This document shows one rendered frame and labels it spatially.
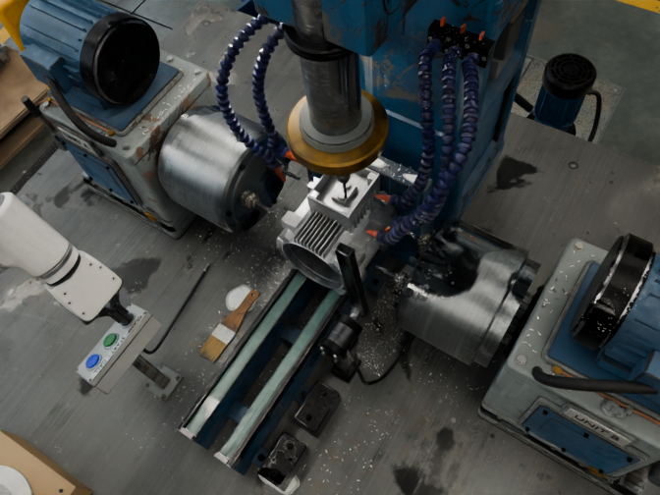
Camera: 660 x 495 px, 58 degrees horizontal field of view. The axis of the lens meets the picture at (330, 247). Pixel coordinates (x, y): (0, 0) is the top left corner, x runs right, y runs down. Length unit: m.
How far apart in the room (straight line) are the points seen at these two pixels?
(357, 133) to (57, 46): 0.67
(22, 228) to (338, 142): 0.53
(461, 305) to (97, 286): 0.66
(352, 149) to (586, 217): 0.80
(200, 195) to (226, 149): 0.12
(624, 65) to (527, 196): 1.64
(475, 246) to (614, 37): 2.29
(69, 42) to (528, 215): 1.13
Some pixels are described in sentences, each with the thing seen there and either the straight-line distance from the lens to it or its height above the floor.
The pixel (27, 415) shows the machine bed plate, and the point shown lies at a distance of 1.60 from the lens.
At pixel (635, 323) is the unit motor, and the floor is 1.33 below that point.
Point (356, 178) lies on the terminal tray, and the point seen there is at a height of 1.12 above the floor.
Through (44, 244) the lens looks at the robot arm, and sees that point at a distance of 1.10.
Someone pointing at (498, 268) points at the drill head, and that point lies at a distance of 1.10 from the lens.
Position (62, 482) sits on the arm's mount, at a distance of 1.43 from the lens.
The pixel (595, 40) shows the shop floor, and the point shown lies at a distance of 3.27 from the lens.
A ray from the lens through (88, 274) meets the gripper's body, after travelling 1.16.
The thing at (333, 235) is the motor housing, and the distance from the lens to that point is 1.20.
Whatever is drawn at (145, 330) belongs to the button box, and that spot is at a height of 1.06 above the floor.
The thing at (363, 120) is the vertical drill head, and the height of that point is 1.36.
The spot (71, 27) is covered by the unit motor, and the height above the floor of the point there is 1.35.
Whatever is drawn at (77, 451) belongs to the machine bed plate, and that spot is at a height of 0.80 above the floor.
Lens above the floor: 2.14
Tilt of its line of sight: 62 degrees down
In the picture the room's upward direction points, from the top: 10 degrees counter-clockwise
